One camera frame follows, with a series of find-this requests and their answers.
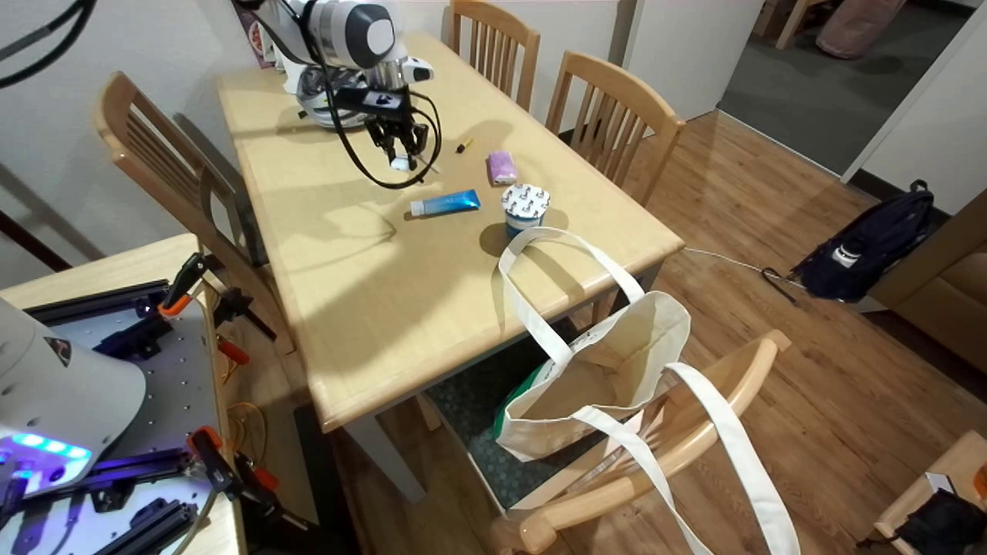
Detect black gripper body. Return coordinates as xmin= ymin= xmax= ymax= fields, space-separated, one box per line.
xmin=329 ymin=82 xmax=431 ymax=145

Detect white robot base blue lights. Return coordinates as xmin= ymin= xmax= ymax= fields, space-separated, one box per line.
xmin=0 ymin=297 xmax=148 ymax=500

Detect purple bar of soap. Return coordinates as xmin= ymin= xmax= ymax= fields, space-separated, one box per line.
xmin=484 ymin=149 xmax=522 ymax=188

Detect blue tube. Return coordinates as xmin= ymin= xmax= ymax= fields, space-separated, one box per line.
xmin=404 ymin=188 xmax=484 ymax=222

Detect wooden slat-back chair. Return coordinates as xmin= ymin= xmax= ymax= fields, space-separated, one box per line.
xmin=442 ymin=0 xmax=542 ymax=110
xmin=542 ymin=49 xmax=687 ymax=209
xmin=96 ymin=72 xmax=315 ymax=416

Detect black orange clamp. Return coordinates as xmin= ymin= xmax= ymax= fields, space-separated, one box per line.
xmin=208 ymin=286 xmax=280 ymax=345
xmin=186 ymin=426 xmax=312 ymax=529
xmin=153 ymin=250 xmax=225 ymax=321

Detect dark grey seat cushion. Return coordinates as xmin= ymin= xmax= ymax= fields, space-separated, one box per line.
xmin=421 ymin=335 xmax=611 ymax=514

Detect cream canvas tote bag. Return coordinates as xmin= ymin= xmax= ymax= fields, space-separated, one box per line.
xmin=494 ymin=226 xmax=800 ymax=555

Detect white table leg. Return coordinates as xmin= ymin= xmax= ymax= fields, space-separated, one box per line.
xmin=342 ymin=409 xmax=428 ymax=507

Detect wooden robot cart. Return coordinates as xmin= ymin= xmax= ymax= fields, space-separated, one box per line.
xmin=0 ymin=231 xmax=249 ymax=555

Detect light wooden armchair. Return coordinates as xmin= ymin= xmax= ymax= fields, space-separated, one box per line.
xmin=490 ymin=326 xmax=795 ymax=555

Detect pink fabric object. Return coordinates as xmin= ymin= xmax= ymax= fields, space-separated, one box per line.
xmin=814 ymin=0 xmax=909 ymax=61

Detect black backpack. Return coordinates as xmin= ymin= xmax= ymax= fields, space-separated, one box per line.
xmin=791 ymin=178 xmax=940 ymax=306

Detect brown wooden cabinet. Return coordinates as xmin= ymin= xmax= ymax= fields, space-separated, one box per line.
xmin=873 ymin=188 xmax=987 ymax=376

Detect small wooden box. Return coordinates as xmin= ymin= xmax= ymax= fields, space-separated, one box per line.
xmin=873 ymin=429 xmax=987 ymax=555

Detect black item on box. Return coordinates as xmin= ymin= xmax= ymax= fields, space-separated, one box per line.
xmin=894 ymin=487 xmax=987 ymax=555

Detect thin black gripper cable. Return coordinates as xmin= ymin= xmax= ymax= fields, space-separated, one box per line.
xmin=320 ymin=61 xmax=448 ymax=193

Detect thick black cable bundle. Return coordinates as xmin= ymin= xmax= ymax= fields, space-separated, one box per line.
xmin=0 ymin=0 xmax=101 ymax=91

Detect black mounting rail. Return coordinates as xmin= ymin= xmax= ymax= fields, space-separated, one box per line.
xmin=21 ymin=273 xmax=172 ymax=326

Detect white cord with black end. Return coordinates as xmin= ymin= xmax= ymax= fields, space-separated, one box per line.
xmin=682 ymin=243 xmax=807 ymax=309

